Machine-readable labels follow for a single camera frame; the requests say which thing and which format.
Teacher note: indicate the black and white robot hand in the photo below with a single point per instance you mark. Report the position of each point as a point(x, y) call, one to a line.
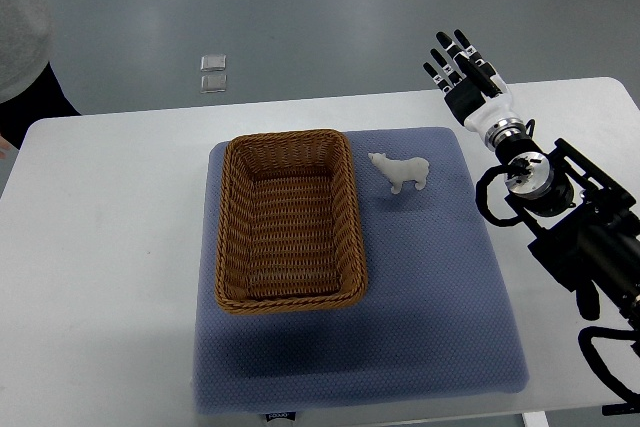
point(473, 90)

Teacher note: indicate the white toy polar bear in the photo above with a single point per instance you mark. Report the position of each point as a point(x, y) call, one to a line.
point(397, 172)

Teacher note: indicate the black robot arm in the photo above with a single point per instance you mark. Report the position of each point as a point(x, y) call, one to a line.
point(585, 233)

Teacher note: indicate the brown wicker basket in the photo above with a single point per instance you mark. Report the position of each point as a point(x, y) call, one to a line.
point(289, 231)

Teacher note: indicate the blue grey cushion mat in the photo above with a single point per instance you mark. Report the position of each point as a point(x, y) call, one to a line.
point(436, 320)

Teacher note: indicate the upper metal floor plate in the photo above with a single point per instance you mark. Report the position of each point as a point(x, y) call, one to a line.
point(213, 62)

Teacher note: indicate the person in grey shirt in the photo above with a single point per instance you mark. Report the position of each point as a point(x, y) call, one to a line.
point(30, 91)

